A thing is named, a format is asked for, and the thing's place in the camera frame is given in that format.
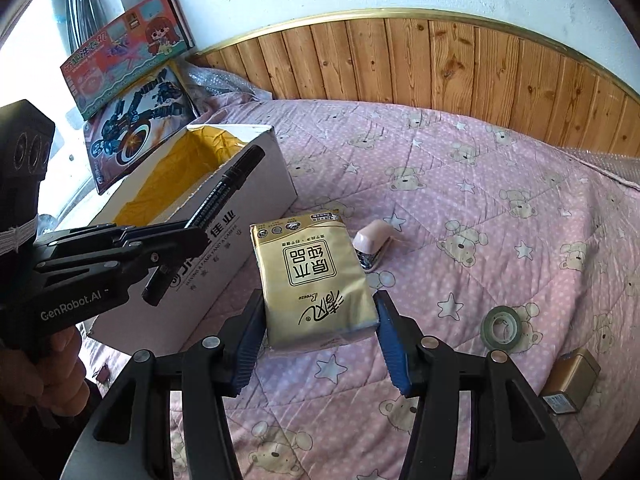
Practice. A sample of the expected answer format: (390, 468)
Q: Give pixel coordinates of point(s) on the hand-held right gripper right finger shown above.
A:
(395, 347)

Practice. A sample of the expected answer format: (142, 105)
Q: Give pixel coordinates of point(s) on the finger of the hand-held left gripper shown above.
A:
(165, 250)
(95, 237)

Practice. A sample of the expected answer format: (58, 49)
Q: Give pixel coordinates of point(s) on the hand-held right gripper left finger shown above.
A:
(250, 342)

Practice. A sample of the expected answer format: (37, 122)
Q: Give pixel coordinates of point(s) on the black marker pen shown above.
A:
(225, 185)

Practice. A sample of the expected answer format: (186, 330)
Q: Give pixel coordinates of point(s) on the beige tissue pack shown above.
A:
(315, 280)

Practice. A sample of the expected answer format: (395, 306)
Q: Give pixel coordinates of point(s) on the white cardboard box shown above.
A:
(260, 180)

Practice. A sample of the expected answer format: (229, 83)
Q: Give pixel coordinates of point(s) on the person's left hand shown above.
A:
(55, 372)

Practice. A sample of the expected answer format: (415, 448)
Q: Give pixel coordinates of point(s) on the green tape roll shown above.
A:
(487, 332)

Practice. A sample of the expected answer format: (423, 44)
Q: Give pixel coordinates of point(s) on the dark robot toy box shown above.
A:
(135, 132)

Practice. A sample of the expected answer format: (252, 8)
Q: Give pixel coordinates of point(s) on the pink mini stapler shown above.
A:
(374, 235)

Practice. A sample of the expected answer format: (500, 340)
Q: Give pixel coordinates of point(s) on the pink printed blanket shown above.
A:
(500, 260)

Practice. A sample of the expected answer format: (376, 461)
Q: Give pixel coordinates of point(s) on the orange cartoon toy box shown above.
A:
(125, 50)

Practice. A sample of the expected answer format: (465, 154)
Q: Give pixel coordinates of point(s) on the clear bubble wrap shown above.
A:
(615, 165)
(220, 85)

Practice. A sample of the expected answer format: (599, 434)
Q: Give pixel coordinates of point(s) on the gold tin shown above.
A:
(575, 375)

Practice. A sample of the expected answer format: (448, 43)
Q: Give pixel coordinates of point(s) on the wooden headboard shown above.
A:
(400, 60)

